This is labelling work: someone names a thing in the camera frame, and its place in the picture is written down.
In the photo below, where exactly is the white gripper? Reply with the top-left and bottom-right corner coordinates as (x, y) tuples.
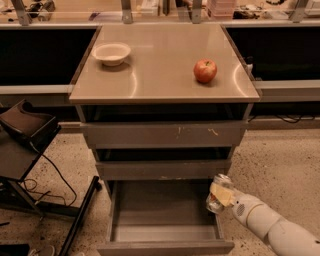
(210, 183), (263, 228)

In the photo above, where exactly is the silver green soda can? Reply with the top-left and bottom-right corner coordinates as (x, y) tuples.
(206, 174), (234, 214)

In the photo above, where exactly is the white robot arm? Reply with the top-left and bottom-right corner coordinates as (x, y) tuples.
(210, 182), (320, 256)

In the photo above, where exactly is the grey middle drawer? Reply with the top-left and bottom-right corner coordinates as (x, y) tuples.
(96, 159), (231, 180)

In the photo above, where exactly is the grey drawer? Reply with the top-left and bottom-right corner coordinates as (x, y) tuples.
(97, 179), (234, 256)
(81, 121), (247, 149)
(96, 159), (231, 180)

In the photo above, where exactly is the grey bottom drawer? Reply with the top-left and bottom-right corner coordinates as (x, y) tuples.
(97, 179), (234, 256)

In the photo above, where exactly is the grey drawer cabinet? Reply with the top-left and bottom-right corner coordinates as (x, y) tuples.
(69, 23), (262, 188)

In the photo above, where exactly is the grey top drawer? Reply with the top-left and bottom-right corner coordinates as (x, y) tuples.
(81, 121), (247, 149)

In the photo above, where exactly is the red apple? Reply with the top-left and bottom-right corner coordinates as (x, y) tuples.
(193, 59), (217, 83)

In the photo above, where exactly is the white paper bowl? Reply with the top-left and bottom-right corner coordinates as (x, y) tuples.
(91, 43), (131, 67)

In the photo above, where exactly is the black device on side table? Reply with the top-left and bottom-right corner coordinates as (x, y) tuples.
(0, 99), (59, 151)

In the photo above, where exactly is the dark side table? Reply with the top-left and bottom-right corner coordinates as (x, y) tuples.
(0, 126), (101, 256)

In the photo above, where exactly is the black cable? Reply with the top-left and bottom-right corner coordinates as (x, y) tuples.
(20, 141), (78, 208)

